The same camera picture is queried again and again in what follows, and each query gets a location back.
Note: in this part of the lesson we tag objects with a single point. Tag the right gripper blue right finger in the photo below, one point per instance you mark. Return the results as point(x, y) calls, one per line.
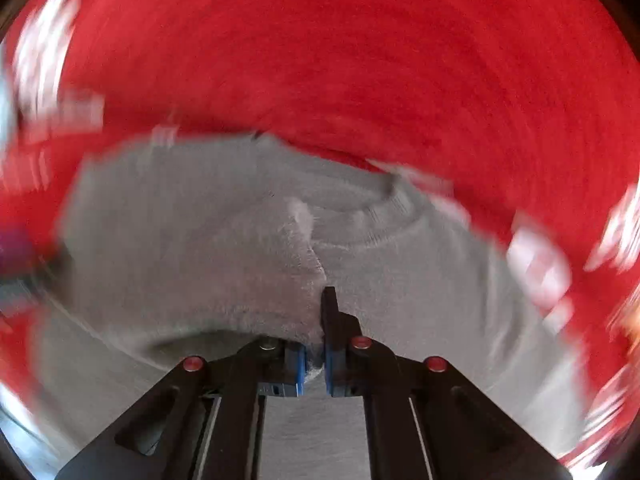
point(424, 419)

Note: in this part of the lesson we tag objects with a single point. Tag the red seat cushion white lettering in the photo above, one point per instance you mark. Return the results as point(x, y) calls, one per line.
point(550, 269)

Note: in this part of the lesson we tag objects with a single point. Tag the grey knit sweater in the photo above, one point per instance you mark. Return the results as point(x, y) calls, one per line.
point(250, 259)

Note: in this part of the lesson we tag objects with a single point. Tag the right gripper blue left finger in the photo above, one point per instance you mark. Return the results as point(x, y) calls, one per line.
point(203, 420)

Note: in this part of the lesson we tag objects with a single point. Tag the red back cushion white characters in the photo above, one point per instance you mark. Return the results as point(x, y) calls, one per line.
point(523, 106)

